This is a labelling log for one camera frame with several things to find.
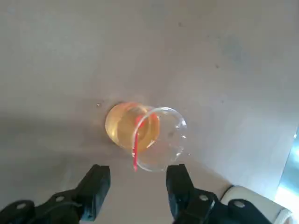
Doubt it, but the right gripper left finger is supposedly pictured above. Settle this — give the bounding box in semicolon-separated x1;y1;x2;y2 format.
0;164;111;224

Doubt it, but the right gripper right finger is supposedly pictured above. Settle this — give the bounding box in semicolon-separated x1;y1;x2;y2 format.
166;163;281;224

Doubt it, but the clear measuring cup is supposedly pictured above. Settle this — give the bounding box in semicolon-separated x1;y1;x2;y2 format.
104;101;188;173

